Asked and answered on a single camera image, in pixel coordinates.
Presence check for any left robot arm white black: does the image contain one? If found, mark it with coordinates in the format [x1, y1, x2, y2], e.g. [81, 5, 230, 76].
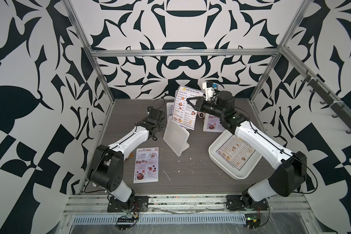
[87, 107, 165, 209]

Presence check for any circuit board with wires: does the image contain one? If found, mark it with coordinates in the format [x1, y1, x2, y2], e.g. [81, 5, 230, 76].
[116, 203, 139, 231]
[245, 209, 261, 230]

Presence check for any left circuit board with wires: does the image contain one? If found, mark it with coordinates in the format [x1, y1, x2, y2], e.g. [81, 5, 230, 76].
[116, 203, 139, 231]

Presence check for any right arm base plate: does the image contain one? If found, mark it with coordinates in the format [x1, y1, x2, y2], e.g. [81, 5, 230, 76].
[225, 195, 268, 211]

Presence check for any right circuit board with wires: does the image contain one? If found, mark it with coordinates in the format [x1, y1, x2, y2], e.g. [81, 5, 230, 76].
[245, 209, 261, 230]

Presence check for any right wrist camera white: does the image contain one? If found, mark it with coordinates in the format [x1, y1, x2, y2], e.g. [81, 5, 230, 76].
[202, 81, 218, 102]

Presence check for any dim sum menu in tray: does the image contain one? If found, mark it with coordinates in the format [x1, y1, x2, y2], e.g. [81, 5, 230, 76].
[216, 135, 255, 171]

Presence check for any wall hook rail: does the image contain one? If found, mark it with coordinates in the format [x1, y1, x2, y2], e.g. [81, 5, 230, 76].
[302, 70, 351, 135]

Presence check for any dim sum menu sheet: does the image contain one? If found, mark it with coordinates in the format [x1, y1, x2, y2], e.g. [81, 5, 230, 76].
[172, 85, 204, 130]

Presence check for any white plastic tray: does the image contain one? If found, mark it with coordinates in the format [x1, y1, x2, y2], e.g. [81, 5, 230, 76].
[208, 130, 262, 180]

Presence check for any pink menu in right holder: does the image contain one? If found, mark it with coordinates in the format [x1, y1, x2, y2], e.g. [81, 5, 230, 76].
[206, 114, 226, 131]

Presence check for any pink striped plush toy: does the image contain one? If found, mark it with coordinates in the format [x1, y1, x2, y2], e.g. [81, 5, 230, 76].
[198, 112, 206, 119]

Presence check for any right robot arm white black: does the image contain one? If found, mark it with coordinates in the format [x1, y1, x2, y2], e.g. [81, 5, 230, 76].
[187, 91, 308, 202]

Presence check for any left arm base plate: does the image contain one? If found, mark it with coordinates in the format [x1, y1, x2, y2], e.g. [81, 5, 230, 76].
[107, 196, 149, 213]

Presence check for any pink special menu sheet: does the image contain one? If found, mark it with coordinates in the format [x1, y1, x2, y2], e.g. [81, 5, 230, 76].
[134, 147, 159, 184]

